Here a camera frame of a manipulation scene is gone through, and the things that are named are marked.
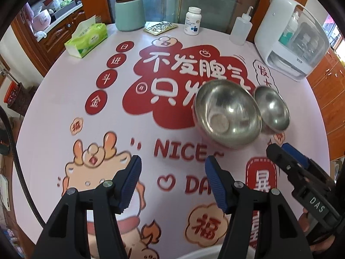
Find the green tissue pack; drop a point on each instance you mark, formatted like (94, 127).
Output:
(86, 39)

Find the clear squeeze bottle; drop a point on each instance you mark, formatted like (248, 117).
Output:
(240, 32)

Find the white countertop sterilizer cabinet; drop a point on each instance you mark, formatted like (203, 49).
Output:
(272, 32)

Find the pink-shelled steel bowl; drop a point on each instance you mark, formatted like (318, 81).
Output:
(229, 113)

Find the white paper plate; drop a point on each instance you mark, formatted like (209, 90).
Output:
(204, 255)

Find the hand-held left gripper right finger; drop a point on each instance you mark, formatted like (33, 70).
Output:
(215, 186)

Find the pink rice cooker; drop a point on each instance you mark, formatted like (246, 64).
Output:
(40, 20)

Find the glass sliding door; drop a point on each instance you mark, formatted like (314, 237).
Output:
(210, 2)

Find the silver blister pack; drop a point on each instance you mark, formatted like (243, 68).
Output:
(160, 28)

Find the tall wooden cabinet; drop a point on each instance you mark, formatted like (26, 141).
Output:
(328, 91)

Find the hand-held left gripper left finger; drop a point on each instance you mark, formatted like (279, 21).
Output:
(132, 183)

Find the small steel bowl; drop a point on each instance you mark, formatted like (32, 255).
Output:
(272, 108)

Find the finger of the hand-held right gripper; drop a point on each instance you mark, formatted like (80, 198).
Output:
(283, 162)
(295, 152)

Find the person's right hand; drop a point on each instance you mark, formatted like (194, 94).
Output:
(305, 220)

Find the white bottle with green label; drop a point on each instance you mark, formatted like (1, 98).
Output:
(288, 31)

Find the red-rimmed waste bin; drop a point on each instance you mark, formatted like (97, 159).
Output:
(18, 97)

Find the wooden kitchen counter cabinet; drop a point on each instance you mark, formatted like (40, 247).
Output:
(62, 27)

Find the green canister with dark lid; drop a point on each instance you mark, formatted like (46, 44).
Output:
(130, 14)

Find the white pill bottle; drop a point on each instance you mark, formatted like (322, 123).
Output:
(193, 23)

